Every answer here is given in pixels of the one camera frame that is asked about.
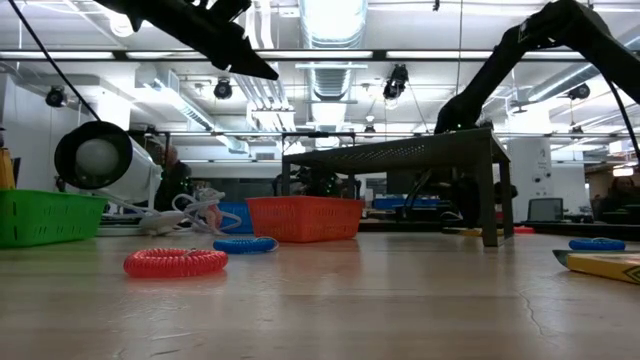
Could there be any white column with sign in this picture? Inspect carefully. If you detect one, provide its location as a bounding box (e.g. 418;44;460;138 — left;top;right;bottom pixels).
507;137;555;224

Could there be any silver ceiling ventilation duct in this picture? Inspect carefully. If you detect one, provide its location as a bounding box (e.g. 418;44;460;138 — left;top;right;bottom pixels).
299;0;369;101

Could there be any white cylindrical desk lamp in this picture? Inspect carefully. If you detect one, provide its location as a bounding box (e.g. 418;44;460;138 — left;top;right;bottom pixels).
53;119;164;237

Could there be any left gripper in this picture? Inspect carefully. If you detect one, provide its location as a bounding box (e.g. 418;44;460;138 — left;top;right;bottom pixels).
94;0;280;82

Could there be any white lamp cable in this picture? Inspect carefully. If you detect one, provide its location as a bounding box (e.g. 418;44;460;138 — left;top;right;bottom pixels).
137;187;245;237

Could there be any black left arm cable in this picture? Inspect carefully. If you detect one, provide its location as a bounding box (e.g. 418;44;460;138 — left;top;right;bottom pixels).
5;0;103;123

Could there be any blue coil wristband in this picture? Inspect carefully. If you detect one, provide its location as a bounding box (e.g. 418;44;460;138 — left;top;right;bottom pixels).
212;236;280;255
568;237;627;252

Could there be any black background robot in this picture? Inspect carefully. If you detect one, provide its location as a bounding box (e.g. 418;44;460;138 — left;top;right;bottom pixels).
272;167;364;200

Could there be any blue storage bin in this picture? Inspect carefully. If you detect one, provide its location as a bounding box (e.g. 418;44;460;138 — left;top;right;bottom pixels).
372;197;416;210

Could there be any black ceiling spotlight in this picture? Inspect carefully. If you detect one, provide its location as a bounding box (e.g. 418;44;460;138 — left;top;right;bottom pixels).
44;84;67;109
567;82;592;101
382;63;410;101
213;77;234;101

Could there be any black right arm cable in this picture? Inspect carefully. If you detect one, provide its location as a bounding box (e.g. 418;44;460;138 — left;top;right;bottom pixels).
599;69;640;164

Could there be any orange plastic basket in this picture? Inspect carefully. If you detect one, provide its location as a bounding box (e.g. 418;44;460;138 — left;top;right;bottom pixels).
245;195;367;245

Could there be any grey perforated metal shelf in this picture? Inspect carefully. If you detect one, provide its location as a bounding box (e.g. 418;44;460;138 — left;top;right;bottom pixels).
280;127;515;249

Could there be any person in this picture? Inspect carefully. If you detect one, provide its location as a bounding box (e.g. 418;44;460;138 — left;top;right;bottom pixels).
153;143;195;211
593;174;640;225

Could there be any green plastic basket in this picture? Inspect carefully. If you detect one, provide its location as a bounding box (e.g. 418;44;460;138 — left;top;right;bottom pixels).
0;188;109;250

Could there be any grey monitor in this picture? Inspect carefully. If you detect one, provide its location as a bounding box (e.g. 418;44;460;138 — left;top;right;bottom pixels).
527;197;565;224

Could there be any blue plastic basket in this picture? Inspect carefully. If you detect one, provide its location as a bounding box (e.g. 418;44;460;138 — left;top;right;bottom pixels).
217;201;255;235

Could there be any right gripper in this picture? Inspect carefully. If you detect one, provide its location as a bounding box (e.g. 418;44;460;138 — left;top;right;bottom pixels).
439;169;482;230

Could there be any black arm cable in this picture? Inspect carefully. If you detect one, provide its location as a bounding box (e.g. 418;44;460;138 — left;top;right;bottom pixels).
5;0;103;123
599;69;640;164

